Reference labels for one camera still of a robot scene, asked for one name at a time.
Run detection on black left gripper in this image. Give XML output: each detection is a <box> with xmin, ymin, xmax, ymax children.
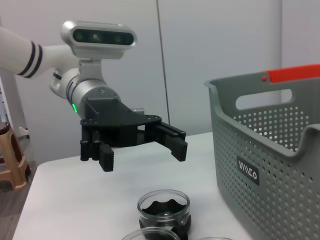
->
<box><xmin>79</xmin><ymin>96</ymin><xmax>188</xmax><ymax>173</ymax></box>

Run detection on grey perforated storage basket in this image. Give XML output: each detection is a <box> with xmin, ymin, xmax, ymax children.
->
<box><xmin>203</xmin><ymin>72</ymin><xmax>320</xmax><ymax>240</ymax></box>

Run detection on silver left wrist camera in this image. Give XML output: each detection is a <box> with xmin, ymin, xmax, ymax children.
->
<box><xmin>61</xmin><ymin>19</ymin><xmax>137</xmax><ymax>82</ymax></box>

